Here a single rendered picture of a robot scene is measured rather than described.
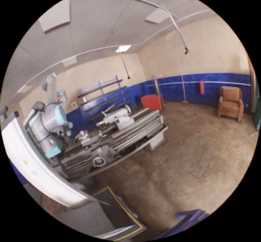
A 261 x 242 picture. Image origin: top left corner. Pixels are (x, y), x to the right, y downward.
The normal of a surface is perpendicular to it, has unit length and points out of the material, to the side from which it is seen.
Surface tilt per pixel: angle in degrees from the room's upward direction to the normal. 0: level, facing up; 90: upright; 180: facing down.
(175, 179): 0
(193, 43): 90
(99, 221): 0
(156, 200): 0
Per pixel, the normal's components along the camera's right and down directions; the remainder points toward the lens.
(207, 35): -0.83, 0.42
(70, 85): 0.47, 0.15
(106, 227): -0.31, -0.89
